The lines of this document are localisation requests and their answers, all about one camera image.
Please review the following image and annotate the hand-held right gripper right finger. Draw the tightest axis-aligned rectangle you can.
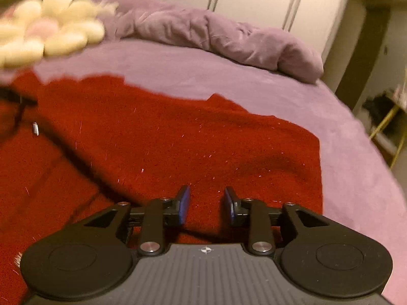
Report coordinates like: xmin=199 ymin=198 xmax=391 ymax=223
xmin=224 ymin=186 xmax=332 ymax=256

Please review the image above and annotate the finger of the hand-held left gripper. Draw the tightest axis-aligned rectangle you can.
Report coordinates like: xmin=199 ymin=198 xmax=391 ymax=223
xmin=0 ymin=86 xmax=40 ymax=137

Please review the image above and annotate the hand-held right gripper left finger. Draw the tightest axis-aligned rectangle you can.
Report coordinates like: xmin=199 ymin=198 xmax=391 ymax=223
xmin=83 ymin=184 xmax=192 ymax=256

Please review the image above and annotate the red knit garment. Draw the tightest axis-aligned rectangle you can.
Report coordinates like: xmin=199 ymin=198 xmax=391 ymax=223
xmin=0 ymin=71 xmax=325 ymax=305

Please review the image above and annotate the cream flower plush pillow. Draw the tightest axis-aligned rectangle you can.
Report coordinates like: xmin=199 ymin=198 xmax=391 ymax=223
xmin=0 ymin=0 xmax=120 ymax=70

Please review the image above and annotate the purple bed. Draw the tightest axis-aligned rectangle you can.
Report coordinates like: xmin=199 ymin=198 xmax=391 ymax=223
xmin=0 ymin=36 xmax=407 ymax=305

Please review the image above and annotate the crumpled purple duvet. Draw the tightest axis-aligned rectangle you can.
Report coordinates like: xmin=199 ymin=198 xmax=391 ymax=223
xmin=92 ymin=0 xmax=325 ymax=85

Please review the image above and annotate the dark bundle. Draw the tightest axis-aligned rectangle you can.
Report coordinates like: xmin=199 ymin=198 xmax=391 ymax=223
xmin=362 ymin=92 xmax=395 ymax=124

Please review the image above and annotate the yellow stool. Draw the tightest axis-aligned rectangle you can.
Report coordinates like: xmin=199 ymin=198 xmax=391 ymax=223
xmin=369 ymin=101 xmax=407 ymax=169

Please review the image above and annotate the patterned bag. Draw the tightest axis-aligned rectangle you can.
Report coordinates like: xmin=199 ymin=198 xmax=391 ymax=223
xmin=393 ymin=83 xmax=407 ymax=110

